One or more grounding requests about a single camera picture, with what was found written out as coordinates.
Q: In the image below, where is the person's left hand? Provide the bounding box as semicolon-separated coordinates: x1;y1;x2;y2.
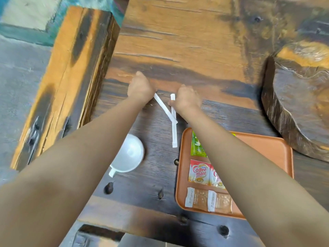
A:
127;71;157;107

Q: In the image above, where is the person's right hand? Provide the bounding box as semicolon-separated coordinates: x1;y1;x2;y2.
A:
168;84;203;117

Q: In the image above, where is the white paper stick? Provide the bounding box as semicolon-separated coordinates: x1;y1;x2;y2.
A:
170;93;178;149
153;93;179;125

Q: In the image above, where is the white cup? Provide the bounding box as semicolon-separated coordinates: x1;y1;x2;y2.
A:
108;133;145;178

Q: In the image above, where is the red white creamer packet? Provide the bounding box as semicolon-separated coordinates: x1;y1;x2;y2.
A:
188;159;212;185
209;166;227;191

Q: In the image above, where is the brown sugar packet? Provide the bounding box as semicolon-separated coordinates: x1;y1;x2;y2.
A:
207;189;233;215
185;187;209;212

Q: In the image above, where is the orange tray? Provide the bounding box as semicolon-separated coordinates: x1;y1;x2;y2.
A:
175;127;294;220

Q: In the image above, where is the carved wooden tea board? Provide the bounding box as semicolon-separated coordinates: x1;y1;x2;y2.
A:
261;40;329;163

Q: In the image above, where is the person's left forearm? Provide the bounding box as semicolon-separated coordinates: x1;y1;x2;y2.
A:
0;97;144;247

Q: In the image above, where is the person's right forearm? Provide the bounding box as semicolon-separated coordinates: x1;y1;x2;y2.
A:
180;105;329;247

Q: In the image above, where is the orange wooden bench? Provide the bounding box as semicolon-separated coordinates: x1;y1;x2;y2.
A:
10;6;121;172

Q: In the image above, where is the beige stone plinth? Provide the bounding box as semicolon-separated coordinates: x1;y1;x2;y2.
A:
0;0;62;31

